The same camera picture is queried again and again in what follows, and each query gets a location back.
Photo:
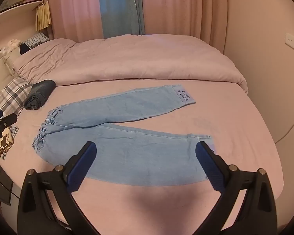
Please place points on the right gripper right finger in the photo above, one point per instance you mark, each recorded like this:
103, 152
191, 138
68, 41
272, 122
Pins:
257, 213

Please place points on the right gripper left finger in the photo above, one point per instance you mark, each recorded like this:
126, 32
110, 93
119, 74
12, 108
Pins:
46, 204

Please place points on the light blue denim pants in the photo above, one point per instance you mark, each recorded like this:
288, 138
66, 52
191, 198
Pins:
125, 155

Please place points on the plaid pillow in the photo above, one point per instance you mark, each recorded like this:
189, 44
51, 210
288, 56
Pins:
13, 96

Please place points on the dark folded garment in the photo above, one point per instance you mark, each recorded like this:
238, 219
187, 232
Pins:
39, 94

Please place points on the white plush toy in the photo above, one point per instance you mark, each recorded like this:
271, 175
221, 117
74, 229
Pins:
11, 45

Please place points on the checkered blue pillow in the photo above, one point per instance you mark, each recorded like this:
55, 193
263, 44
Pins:
32, 42

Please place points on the yellow tassel fringe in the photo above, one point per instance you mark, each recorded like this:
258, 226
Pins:
43, 16

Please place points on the pink duvet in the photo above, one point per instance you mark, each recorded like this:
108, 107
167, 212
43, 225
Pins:
151, 56

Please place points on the blue grey curtain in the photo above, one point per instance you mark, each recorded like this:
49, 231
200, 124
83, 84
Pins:
121, 17

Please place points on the pink curtain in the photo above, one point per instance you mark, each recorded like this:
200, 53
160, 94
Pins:
80, 20

